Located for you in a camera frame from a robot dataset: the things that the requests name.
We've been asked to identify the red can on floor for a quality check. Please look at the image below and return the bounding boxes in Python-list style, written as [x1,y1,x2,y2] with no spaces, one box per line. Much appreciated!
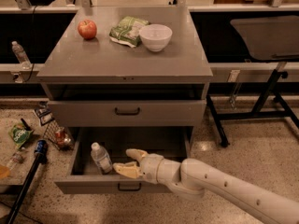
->
[54,127,70,148]

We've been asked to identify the black folding stand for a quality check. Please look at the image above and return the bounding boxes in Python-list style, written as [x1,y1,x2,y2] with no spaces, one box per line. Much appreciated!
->
[206,62,299,147]

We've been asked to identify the grey drawer cabinet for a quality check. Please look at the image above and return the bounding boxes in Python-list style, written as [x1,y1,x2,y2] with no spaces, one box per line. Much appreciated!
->
[36,6,214,143]

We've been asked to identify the dark snack packet on floor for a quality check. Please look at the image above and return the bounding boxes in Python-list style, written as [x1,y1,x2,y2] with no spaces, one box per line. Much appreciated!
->
[34,102,54,126]

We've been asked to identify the green snack bag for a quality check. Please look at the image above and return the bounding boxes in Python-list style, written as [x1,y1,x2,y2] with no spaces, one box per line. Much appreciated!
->
[109,16,150,48]

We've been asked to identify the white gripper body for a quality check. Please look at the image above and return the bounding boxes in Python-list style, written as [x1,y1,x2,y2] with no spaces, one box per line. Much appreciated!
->
[140,154,164,184]

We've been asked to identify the plastic bottle on floor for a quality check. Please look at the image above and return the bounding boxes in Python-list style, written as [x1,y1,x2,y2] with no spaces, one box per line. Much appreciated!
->
[7,152,24,170]

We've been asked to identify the open grey lower drawer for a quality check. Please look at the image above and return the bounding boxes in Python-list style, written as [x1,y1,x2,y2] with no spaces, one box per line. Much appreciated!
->
[55,127,192,194]

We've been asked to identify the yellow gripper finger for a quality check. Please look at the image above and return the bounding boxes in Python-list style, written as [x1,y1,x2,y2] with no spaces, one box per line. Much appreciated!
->
[126,148,148,162]
[113,161,142,179]

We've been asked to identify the green chip bag on floor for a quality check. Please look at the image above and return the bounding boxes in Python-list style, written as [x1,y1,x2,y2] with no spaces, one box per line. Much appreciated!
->
[8,123,33,149]

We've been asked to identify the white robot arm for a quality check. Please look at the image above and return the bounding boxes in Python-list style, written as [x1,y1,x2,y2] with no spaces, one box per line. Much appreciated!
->
[113,148,299,224]

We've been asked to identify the small background water bottle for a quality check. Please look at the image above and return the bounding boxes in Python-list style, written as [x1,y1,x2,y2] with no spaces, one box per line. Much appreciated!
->
[12,41,32,70]

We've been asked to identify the clear plastic water bottle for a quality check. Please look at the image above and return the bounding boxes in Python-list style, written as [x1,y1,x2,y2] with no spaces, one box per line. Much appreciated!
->
[91,142,112,175]

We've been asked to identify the red apple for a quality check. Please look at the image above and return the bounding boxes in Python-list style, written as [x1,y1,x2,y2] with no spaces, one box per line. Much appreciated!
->
[78,20,97,40]

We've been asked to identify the black pole with blue grip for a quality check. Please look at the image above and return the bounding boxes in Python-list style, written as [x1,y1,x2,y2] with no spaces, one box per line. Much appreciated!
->
[5,140,48,224]

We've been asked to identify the white ceramic bowl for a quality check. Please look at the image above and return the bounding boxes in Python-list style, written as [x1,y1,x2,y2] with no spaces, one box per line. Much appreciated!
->
[139,24,173,52]

